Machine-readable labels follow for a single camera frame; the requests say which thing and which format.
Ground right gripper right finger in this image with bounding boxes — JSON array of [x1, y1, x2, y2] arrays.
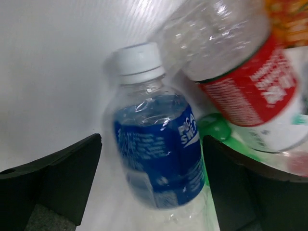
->
[[202, 135, 308, 231]]

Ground green soda bottle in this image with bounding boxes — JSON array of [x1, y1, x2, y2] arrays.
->
[[198, 113, 308, 231]]

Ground blue label white cap bottle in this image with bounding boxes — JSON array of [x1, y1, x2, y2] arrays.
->
[[103, 42, 206, 224]]

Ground water bottle red label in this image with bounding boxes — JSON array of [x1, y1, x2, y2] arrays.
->
[[160, 0, 308, 153]]

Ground orange juice bottle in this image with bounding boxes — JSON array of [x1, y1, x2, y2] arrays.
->
[[265, 0, 308, 48]]

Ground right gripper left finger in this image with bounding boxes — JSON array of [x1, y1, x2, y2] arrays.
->
[[0, 134, 102, 231]]

